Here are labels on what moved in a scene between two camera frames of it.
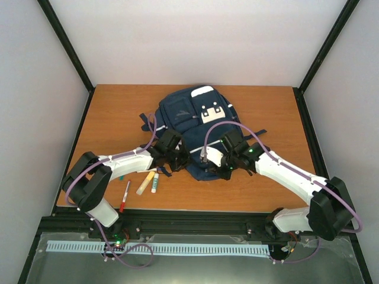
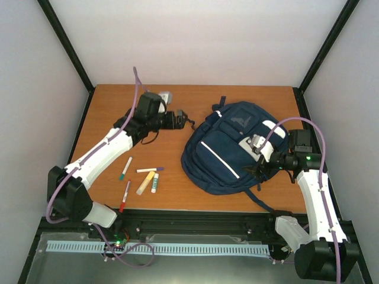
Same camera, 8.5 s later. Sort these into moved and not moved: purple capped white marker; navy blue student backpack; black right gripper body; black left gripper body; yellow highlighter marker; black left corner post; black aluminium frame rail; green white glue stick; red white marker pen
Moved: navy blue student backpack; black right gripper body; black left gripper body
Not moved: yellow highlighter marker; black left corner post; black aluminium frame rail; green white glue stick; red white marker pen; purple capped white marker
